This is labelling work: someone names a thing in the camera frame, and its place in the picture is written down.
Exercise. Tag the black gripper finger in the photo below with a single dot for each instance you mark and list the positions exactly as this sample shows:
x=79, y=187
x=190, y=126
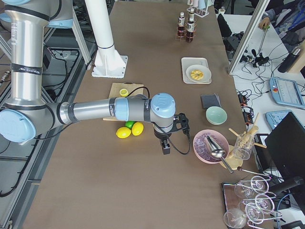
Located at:
x=165, y=147

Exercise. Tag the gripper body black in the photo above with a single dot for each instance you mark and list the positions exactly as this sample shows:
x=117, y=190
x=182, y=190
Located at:
x=162, y=137

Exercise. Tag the tea bottle dark red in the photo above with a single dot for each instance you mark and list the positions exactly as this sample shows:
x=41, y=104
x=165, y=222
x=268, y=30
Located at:
x=180, y=27

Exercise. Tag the white serving tray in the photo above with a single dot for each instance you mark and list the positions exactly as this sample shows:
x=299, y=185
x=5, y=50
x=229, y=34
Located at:
x=190, y=64

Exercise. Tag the tea bottle in rack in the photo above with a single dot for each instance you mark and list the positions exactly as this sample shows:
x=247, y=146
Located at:
x=190, y=30

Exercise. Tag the black glass tray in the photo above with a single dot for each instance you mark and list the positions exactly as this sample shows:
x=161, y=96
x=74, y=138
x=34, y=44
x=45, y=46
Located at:
x=231, y=200

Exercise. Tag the yellow lemon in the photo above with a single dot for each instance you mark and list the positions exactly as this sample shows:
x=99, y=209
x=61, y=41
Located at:
x=123, y=132
x=137, y=128

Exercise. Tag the pink bowl with ice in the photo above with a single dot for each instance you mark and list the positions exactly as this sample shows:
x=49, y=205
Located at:
x=200, y=148

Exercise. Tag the grey folded cloth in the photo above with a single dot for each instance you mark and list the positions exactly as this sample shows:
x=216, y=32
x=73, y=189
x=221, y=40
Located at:
x=209, y=100

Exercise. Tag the mint green bowl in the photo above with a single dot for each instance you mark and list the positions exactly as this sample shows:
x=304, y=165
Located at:
x=216, y=115

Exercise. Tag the green lime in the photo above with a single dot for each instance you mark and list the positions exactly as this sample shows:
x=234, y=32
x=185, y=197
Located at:
x=129, y=124

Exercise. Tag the metal ice scoop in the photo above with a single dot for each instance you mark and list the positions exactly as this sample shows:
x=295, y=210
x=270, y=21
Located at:
x=216, y=151

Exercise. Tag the white plate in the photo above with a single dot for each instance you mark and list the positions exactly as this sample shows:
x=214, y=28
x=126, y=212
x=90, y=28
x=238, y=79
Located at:
x=204, y=69

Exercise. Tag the wooden cutting board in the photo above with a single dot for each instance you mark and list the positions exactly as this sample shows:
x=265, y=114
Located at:
x=126, y=88

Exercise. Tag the half lemon slice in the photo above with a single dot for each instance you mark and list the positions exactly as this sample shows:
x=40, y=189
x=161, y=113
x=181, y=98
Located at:
x=124, y=92

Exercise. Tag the wooden cup tree stand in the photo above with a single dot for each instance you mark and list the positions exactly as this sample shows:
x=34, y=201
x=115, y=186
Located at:
x=252, y=131

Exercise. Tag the glass jar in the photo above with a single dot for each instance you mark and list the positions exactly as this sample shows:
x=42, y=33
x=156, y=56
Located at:
x=243, y=146

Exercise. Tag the wine glass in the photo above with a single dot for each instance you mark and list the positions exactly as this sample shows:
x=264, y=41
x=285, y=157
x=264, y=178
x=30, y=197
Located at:
x=256, y=216
x=261, y=202
x=235, y=218
x=250, y=188

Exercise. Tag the teach pendant tablet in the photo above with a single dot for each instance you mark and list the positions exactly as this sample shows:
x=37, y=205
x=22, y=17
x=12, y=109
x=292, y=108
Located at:
x=275, y=117
x=286, y=92

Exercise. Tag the black monitor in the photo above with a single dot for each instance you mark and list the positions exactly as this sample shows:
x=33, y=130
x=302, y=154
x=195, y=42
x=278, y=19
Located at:
x=286, y=146

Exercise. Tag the black thermos bottle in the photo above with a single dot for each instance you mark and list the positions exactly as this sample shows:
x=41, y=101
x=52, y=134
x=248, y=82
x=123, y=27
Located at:
x=289, y=60

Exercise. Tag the ring pastry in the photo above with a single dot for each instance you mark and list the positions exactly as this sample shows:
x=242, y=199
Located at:
x=197, y=75

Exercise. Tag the copper wire bottle rack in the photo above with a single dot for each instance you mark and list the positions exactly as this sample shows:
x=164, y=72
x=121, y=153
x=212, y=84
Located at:
x=184, y=37

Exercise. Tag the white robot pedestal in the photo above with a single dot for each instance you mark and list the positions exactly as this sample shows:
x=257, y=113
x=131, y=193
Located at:
x=108, y=62

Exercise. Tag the white wire cup rack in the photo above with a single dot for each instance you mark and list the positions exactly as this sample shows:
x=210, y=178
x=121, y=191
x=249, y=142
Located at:
x=198, y=7

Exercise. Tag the aluminium frame post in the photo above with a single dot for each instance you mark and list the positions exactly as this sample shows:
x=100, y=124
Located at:
x=258, y=12

